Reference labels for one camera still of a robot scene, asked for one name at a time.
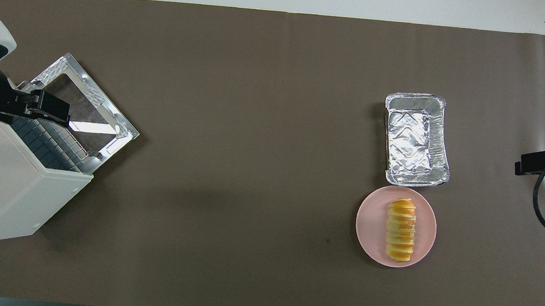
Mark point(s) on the aluminium foil tray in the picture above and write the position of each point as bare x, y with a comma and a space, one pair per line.
414, 140

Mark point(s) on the sliced yellow bread loaf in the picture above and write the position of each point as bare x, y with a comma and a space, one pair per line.
400, 231

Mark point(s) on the cream white toaster oven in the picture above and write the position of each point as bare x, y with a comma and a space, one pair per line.
2, 190

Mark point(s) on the pink round plate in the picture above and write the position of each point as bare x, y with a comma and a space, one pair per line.
371, 224

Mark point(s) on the brown table mat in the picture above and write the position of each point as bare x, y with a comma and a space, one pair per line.
267, 220

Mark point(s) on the glass oven door metal frame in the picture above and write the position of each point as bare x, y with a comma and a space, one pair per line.
110, 113

